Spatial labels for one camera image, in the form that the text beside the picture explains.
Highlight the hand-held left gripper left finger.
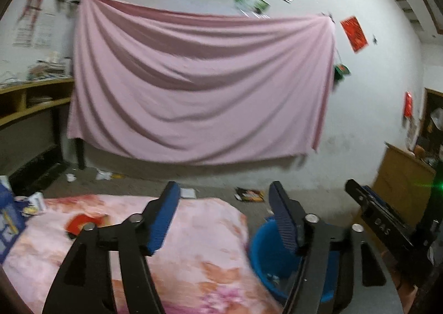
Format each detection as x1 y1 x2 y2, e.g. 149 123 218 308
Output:
42 181 181 314

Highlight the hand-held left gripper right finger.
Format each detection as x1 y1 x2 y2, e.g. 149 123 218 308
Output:
268 181 405 314

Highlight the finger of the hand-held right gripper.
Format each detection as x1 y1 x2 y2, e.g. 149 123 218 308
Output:
345 179 395 213

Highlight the blue plastic bucket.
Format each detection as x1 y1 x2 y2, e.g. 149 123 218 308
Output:
248 217 341 304

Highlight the red snack wrapper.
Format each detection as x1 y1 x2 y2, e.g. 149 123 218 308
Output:
66 214 108 237

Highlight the wooden cabinet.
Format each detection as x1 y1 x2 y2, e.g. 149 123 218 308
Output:
372 143 437 228

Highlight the black orange snack wrapper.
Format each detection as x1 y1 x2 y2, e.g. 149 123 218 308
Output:
235 187 265 203

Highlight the pink floral blanket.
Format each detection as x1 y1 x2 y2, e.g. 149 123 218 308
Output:
2 194 284 314

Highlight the white yellow wrapper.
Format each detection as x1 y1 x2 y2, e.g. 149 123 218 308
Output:
95 169 122 181

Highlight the small yellow white packet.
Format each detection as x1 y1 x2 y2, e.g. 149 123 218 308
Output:
21 192 47 216

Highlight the green red hanging hat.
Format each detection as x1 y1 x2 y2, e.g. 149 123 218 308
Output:
333 63 351 83

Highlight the pink hanging bedsheet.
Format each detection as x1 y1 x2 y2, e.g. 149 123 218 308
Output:
67 0 336 166

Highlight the blue cardboard box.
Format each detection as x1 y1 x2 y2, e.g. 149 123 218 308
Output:
0 176 26 264

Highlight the pile of papers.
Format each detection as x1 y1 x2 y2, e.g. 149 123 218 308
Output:
27 94 54 107

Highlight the wooden shelf desk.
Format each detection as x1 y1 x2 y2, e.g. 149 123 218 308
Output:
0 78 85 170

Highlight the stack of books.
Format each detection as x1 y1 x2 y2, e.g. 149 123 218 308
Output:
28 51 73 80

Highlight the red paper wall poster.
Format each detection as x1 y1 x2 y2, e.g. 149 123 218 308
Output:
340 16 368 53

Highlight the white wall paper sheet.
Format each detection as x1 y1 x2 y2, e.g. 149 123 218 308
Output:
35 15 56 48
14 17 35 48

